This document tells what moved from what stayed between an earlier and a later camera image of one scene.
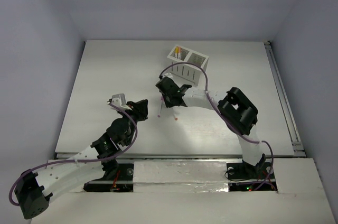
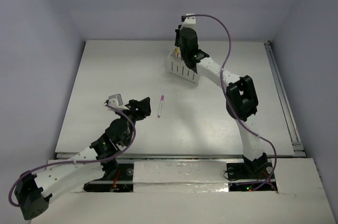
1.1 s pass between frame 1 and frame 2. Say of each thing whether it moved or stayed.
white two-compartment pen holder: stayed
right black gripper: moved
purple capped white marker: stayed
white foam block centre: stayed
